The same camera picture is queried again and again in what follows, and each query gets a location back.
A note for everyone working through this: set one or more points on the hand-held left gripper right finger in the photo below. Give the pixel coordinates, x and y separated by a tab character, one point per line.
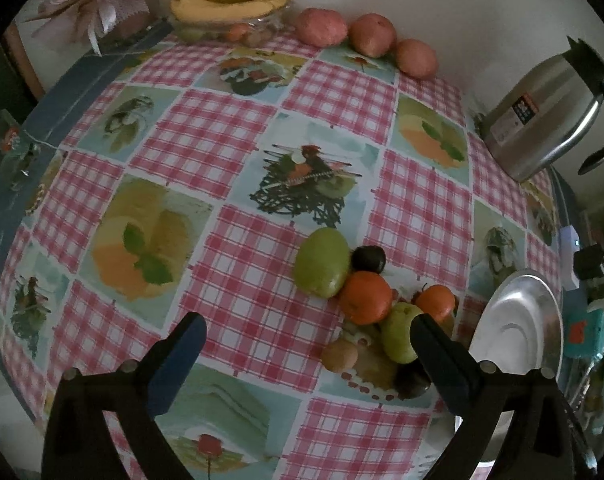
439	360

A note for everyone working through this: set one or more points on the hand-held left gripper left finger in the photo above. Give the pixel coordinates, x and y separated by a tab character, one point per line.
179	360

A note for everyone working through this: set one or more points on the dark plum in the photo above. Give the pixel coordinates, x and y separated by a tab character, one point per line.
368	258
411	381

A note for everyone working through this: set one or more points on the green apple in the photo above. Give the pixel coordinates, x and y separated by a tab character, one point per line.
399	335

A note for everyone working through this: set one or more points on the small orange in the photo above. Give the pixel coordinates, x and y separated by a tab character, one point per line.
436	302

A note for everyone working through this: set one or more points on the round metal plate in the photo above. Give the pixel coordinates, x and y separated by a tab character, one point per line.
522	320

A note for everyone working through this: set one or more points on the large orange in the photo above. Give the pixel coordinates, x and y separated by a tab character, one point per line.
366	297

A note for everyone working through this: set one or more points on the brown kiwi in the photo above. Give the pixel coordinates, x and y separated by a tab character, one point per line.
340	355

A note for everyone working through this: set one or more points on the large green mango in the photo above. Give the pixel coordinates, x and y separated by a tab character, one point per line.
323	261

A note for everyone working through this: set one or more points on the teal box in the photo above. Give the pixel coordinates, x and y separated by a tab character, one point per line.
587	332

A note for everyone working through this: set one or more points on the white power adapter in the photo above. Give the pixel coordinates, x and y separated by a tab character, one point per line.
568	255

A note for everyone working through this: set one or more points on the black device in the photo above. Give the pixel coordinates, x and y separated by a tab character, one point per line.
589	262

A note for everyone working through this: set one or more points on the pink checked printed tablecloth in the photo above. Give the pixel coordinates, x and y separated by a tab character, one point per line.
221	130

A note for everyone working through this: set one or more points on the steel thermos jug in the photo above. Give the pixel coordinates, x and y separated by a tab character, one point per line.
537	115

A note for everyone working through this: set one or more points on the clear glass jar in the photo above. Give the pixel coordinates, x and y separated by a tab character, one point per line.
6	142

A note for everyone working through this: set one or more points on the red apple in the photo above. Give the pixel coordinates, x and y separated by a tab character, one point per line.
373	34
322	26
416	58

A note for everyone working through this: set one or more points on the glass fruit bowl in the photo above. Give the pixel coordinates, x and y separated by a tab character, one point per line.
264	25

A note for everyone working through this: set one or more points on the pink flower bouquet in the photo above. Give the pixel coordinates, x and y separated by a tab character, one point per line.
116	5

